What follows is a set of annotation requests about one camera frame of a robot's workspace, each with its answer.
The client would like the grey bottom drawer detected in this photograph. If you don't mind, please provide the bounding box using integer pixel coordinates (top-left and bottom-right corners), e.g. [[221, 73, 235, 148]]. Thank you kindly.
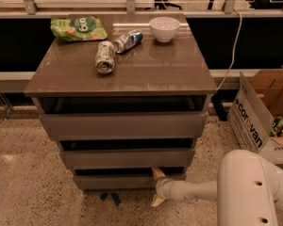
[[74, 174, 156, 190]]

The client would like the green crushed soda can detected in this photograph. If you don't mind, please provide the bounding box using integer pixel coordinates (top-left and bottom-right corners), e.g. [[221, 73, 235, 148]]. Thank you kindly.
[[95, 40, 115, 74]]

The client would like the grey middle drawer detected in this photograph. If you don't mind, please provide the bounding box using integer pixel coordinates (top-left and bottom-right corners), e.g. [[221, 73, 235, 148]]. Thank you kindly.
[[60, 149, 194, 170]]

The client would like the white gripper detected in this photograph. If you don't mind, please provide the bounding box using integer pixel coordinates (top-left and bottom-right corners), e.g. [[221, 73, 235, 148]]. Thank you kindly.
[[151, 168, 183, 207]]

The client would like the metal railing frame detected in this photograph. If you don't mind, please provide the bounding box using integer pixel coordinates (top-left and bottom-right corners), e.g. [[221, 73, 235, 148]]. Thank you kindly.
[[0, 0, 283, 19]]

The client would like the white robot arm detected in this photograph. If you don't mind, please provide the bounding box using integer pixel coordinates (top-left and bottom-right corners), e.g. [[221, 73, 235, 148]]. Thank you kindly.
[[151, 150, 283, 226]]

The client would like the white bowl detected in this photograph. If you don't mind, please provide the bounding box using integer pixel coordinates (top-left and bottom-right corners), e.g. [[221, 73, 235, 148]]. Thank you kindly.
[[149, 17, 180, 42]]

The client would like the green can in box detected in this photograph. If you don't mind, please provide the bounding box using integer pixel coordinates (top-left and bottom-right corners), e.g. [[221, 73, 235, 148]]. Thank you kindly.
[[270, 116, 283, 137]]

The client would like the grey top drawer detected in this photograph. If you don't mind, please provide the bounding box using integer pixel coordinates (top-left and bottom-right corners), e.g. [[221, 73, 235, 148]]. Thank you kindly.
[[41, 112, 208, 140]]

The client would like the white cable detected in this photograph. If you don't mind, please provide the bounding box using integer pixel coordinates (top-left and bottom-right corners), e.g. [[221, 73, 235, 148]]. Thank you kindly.
[[215, 8, 243, 91]]

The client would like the cardboard box with print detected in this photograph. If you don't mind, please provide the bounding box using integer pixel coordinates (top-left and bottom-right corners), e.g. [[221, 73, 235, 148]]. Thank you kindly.
[[227, 69, 283, 164]]

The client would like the green snack bag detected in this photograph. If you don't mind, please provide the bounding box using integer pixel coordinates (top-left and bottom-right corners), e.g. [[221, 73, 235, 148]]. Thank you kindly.
[[50, 16, 108, 41]]

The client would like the grey drawer cabinet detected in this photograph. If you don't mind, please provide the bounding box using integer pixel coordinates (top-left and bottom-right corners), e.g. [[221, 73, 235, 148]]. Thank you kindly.
[[25, 14, 217, 180]]

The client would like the blue silver crushed can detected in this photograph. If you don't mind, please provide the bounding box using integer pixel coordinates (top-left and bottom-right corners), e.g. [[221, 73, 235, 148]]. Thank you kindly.
[[113, 29, 143, 54]]

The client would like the grey drawer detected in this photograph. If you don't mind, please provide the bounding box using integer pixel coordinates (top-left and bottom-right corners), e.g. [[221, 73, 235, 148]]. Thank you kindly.
[[74, 174, 156, 190], [60, 149, 194, 170], [41, 112, 208, 140]]

